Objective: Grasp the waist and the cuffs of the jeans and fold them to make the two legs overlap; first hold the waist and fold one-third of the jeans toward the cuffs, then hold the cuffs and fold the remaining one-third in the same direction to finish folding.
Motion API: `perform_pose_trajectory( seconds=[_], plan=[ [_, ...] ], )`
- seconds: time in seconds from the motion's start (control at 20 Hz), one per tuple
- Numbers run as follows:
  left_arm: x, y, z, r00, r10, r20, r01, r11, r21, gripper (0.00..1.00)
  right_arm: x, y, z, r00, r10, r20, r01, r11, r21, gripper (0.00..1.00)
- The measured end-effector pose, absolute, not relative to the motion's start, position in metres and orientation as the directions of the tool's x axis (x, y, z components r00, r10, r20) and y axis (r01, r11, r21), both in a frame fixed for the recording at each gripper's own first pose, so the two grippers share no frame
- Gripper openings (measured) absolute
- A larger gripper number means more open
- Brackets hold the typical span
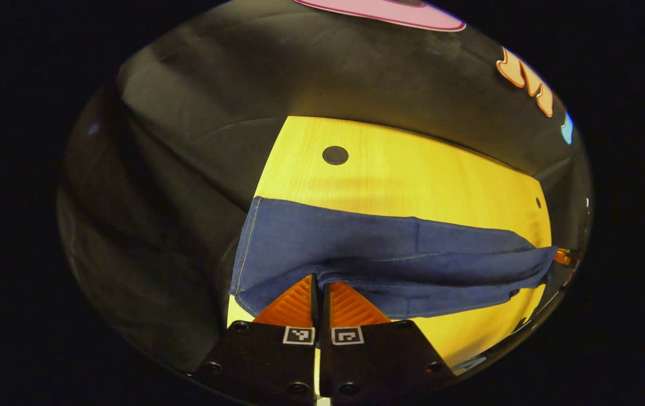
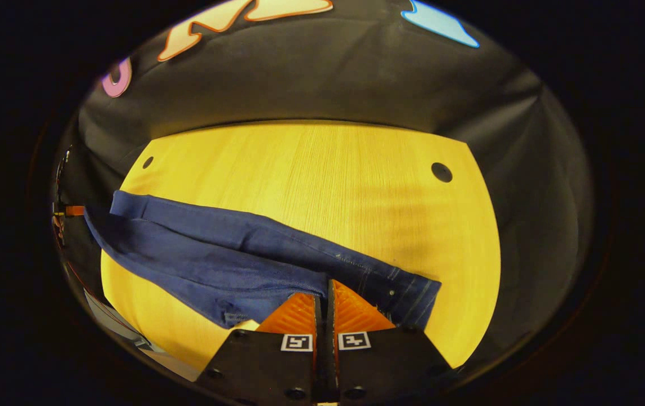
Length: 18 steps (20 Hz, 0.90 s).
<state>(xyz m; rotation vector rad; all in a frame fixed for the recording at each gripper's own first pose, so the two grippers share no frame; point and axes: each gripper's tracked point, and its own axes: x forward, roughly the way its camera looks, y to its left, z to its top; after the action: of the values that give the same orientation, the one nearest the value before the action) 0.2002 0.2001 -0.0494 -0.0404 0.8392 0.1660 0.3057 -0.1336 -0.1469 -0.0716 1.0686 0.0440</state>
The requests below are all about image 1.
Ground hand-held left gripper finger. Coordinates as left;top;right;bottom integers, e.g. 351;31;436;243
190;275;321;404
321;280;458;399

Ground blue denim jeans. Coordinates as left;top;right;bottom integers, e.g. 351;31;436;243
229;196;560;319

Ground black backdrop cloth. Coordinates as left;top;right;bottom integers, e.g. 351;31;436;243
57;0;593;373

